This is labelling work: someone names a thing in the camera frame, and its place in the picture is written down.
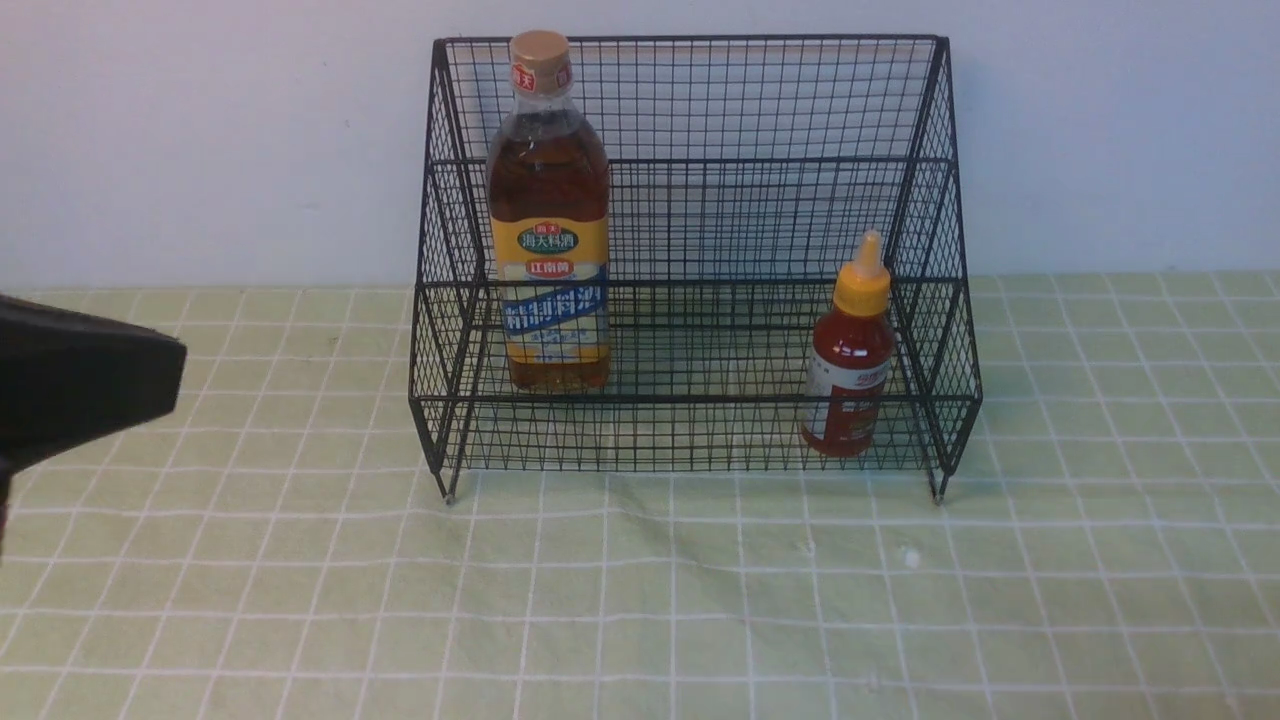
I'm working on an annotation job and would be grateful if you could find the green checkered tablecloth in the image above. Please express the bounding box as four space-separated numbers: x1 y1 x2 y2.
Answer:
1 272 1279 719

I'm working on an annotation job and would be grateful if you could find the red sauce bottle yellow cap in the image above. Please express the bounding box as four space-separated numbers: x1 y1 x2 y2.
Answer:
800 231 896 457

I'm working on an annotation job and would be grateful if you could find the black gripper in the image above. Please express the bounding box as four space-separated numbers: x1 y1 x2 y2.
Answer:
1 295 188 527

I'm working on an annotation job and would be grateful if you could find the black wire mesh shelf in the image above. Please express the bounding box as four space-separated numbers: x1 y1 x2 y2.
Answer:
408 33 983 503

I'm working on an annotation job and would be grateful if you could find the cooking wine bottle amber liquid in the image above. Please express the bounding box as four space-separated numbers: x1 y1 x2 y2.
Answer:
486 29 611 392

